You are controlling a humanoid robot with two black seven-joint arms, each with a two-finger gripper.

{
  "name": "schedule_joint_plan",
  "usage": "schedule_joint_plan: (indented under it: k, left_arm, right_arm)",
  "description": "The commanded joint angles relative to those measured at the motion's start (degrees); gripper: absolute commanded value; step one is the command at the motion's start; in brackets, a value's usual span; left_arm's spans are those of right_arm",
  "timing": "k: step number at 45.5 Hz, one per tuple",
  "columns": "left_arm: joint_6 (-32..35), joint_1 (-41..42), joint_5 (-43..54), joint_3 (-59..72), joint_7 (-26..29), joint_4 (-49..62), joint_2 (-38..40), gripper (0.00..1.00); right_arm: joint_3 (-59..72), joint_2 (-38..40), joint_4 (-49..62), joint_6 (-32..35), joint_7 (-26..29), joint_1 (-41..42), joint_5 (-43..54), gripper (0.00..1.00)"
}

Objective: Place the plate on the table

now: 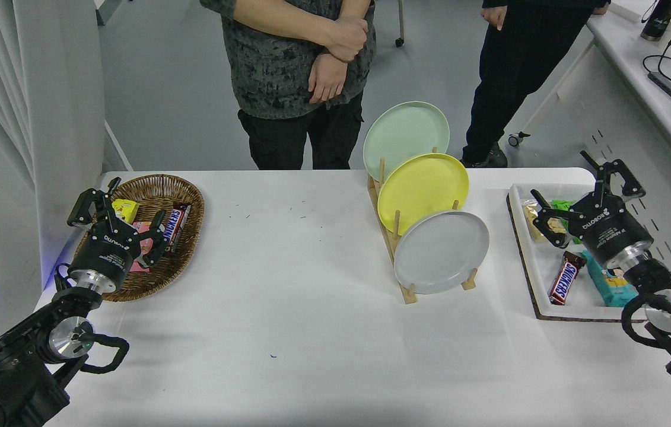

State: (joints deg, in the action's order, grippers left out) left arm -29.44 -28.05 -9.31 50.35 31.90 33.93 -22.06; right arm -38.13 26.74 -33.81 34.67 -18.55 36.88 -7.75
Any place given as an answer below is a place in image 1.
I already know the white desk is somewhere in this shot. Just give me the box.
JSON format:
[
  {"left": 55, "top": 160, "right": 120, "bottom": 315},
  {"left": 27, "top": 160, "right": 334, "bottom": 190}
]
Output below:
[{"left": 503, "top": 0, "right": 671, "bottom": 285}]

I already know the yellow plate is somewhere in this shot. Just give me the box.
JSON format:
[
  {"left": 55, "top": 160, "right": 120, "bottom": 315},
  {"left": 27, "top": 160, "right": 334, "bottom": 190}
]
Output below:
[{"left": 377, "top": 153, "right": 470, "bottom": 236}]

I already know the pale green plate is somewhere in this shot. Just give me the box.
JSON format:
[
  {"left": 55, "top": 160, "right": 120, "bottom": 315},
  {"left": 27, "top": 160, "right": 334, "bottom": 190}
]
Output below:
[{"left": 362, "top": 101, "right": 450, "bottom": 181}]

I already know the wooden plate rack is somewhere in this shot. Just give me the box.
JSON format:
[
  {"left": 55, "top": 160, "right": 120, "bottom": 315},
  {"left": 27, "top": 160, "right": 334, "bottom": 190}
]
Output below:
[{"left": 367, "top": 146, "right": 479, "bottom": 305}]

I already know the clear cracker pack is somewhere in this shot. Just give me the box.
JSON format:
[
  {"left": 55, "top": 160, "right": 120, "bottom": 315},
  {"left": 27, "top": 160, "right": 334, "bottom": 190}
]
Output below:
[{"left": 521, "top": 200, "right": 567, "bottom": 243}]

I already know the black usb hub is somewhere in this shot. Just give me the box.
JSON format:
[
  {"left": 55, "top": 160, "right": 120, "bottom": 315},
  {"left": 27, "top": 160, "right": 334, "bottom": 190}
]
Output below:
[{"left": 648, "top": 71, "right": 671, "bottom": 100}]

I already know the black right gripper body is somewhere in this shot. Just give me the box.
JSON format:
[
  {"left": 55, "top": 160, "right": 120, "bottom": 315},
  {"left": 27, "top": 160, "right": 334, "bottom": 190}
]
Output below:
[{"left": 570, "top": 195, "right": 654, "bottom": 265}]

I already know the black bottle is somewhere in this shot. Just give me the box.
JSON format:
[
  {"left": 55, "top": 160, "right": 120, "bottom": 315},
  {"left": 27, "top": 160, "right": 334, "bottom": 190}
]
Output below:
[{"left": 641, "top": 0, "right": 671, "bottom": 42}]

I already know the grey plate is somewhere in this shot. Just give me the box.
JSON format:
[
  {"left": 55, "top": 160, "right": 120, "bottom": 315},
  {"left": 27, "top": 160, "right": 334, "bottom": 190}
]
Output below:
[{"left": 393, "top": 210, "right": 490, "bottom": 295}]

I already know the teal snack pack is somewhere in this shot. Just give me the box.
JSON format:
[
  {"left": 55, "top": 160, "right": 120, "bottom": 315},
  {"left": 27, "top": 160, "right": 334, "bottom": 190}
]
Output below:
[{"left": 581, "top": 250, "right": 638, "bottom": 307}]

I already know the white tray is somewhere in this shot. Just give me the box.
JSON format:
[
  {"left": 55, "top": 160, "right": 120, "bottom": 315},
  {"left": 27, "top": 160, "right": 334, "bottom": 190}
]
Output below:
[{"left": 506, "top": 183, "right": 650, "bottom": 323}]

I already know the pink snack pack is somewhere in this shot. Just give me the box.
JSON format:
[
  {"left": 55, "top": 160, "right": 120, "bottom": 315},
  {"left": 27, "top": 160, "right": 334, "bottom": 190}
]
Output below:
[{"left": 129, "top": 221, "right": 161, "bottom": 273}]

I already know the green snack pack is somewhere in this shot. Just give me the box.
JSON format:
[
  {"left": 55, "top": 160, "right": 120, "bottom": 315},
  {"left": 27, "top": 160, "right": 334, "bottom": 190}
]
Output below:
[{"left": 551, "top": 200, "right": 585, "bottom": 245}]

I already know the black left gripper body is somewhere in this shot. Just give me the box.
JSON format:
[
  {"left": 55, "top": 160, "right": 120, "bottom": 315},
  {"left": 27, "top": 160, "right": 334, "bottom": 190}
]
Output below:
[{"left": 76, "top": 227, "right": 142, "bottom": 276}]

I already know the brown Snickers bar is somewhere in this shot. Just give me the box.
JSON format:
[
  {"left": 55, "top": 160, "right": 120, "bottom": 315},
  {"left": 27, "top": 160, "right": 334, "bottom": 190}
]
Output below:
[
  {"left": 548, "top": 251, "right": 587, "bottom": 306},
  {"left": 164, "top": 202, "right": 192, "bottom": 253}
]

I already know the yellow snack pack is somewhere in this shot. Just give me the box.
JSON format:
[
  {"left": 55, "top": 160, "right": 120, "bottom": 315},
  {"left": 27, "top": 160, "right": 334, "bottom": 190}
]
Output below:
[{"left": 112, "top": 199, "right": 139, "bottom": 224}]

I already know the brown wicker basket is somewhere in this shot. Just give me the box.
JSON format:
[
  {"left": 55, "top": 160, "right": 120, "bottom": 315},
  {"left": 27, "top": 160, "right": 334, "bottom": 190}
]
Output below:
[{"left": 72, "top": 174, "right": 205, "bottom": 303}]

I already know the person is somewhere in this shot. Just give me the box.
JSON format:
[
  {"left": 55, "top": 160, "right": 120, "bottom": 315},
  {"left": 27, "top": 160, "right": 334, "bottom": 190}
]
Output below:
[
  {"left": 200, "top": 0, "right": 377, "bottom": 171},
  {"left": 461, "top": 0, "right": 612, "bottom": 168}
]

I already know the grey furniture leg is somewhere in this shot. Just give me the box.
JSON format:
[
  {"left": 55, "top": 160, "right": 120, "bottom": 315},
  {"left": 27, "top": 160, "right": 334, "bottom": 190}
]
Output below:
[{"left": 96, "top": 0, "right": 123, "bottom": 26}]

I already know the white curtain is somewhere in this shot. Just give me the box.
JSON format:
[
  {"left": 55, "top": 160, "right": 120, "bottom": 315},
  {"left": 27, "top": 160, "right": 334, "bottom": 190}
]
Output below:
[{"left": 0, "top": 0, "right": 104, "bottom": 368}]

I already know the person's right hand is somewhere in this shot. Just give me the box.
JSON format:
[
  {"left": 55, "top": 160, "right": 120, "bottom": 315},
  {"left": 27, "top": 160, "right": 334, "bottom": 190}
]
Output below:
[
  {"left": 481, "top": 6, "right": 508, "bottom": 31},
  {"left": 326, "top": 17, "right": 368, "bottom": 63}
]

